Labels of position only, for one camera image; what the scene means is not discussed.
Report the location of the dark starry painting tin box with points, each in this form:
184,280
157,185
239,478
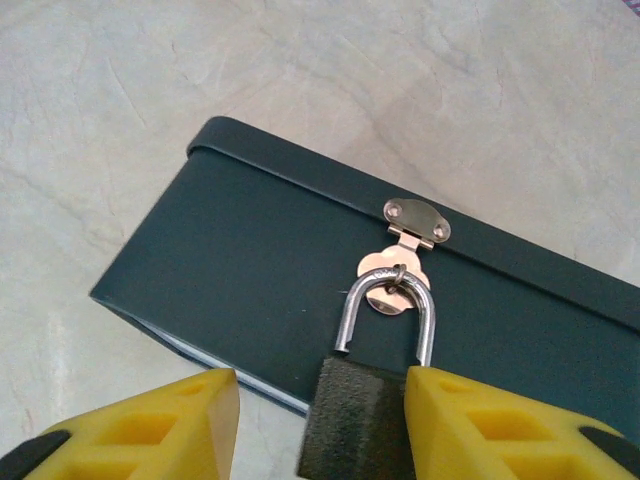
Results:
250,250

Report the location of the dark padlock with steel shackle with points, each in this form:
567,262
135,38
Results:
350,425

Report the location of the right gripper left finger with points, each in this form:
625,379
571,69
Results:
210,425

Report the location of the brass box hasp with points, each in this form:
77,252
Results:
415,215

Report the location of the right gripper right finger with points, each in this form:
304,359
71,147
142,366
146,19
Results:
450,440

